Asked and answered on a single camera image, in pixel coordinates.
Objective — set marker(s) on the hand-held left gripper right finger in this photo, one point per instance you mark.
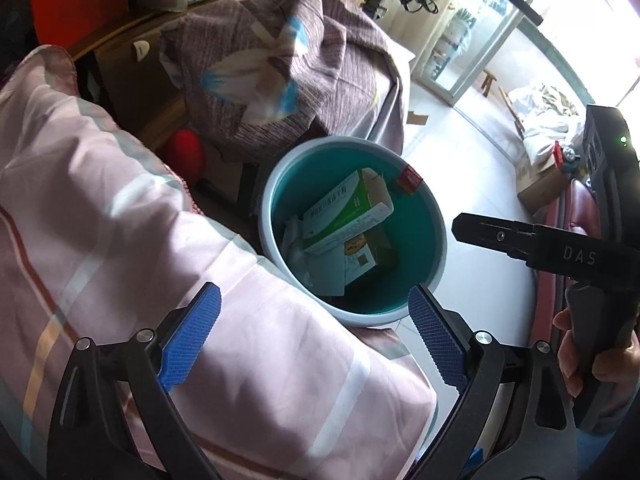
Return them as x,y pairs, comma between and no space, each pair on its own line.
435,335

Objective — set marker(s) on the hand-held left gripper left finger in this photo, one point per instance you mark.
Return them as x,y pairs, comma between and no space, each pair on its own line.
192,335

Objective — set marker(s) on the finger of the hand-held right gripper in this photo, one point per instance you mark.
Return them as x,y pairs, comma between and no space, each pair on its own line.
490,235

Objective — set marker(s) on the teal plastic bucket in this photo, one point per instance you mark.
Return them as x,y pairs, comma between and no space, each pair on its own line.
420,240

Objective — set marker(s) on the orange medicine box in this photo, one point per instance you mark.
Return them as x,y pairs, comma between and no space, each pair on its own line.
375,255

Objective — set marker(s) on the green white medicine box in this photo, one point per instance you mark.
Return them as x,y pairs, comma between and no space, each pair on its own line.
345,210

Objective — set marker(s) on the person's right hand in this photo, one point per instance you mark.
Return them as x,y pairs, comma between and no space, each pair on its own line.
620,365

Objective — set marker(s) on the red leather chair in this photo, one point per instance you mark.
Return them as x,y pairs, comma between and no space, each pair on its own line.
555,220

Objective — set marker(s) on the cardboard box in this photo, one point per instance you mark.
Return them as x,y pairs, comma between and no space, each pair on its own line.
537,185

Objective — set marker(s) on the white cloth pile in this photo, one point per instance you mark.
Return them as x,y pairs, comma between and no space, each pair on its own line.
547,120

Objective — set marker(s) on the pink striped blanket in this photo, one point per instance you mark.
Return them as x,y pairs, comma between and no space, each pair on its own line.
125,220

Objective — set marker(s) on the cardboard scrap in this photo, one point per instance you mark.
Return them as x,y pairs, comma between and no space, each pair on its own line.
417,119

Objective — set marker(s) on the small wooden stool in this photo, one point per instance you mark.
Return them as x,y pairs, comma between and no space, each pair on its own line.
490,82

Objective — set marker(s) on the red plastic object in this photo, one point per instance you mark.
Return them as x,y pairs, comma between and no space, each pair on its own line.
184,152

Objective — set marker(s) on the glass sliding door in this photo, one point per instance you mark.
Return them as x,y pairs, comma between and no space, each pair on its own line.
480,45

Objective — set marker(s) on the wooden cabinet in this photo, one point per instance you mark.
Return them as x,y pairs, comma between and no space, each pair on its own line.
135,95

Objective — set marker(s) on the purple patterned blanket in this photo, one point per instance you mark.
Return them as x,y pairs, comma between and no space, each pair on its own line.
320,55

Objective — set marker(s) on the red board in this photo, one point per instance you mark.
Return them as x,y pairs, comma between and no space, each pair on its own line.
75,0

